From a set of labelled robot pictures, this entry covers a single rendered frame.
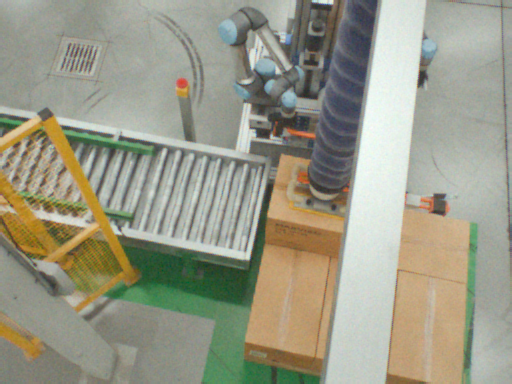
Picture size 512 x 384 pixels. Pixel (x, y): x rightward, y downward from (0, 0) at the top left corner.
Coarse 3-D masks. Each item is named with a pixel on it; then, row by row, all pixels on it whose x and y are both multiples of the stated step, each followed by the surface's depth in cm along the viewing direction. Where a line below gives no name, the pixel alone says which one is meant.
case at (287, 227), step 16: (288, 160) 363; (304, 160) 363; (288, 176) 358; (272, 192) 354; (304, 192) 354; (272, 208) 349; (288, 208) 350; (272, 224) 355; (288, 224) 350; (304, 224) 346; (320, 224) 346; (336, 224) 346; (272, 240) 378; (288, 240) 372; (304, 240) 366; (320, 240) 360; (336, 240) 355; (336, 256) 378
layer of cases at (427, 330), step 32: (416, 224) 389; (448, 224) 389; (288, 256) 379; (320, 256) 379; (416, 256) 380; (448, 256) 380; (256, 288) 370; (288, 288) 370; (320, 288) 370; (416, 288) 371; (448, 288) 371; (256, 320) 362; (288, 320) 362; (320, 320) 366; (416, 320) 363; (448, 320) 363; (256, 352) 376; (288, 352) 356; (320, 352) 354; (416, 352) 355; (448, 352) 355
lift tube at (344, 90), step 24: (360, 0) 204; (360, 24) 211; (336, 48) 239; (360, 48) 221; (336, 72) 245; (360, 72) 233; (336, 96) 254; (360, 96) 245; (336, 120) 268; (336, 144) 281
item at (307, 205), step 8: (304, 200) 349; (312, 200) 349; (296, 208) 347; (304, 208) 347; (312, 208) 347; (328, 208) 347; (336, 208) 346; (328, 216) 346; (336, 216) 345; (344, 216) 345
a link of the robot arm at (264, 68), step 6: (258, 60) 355; (264, 60) 355; (270, 60) 356; (258, 66) 353; (264, 66) 353; (270, 66) 353; (258, 72) 352; (264, 72) 351; (270, 72) 352; (264, 78) 353; (270, 78) 356; (264, 84) 355
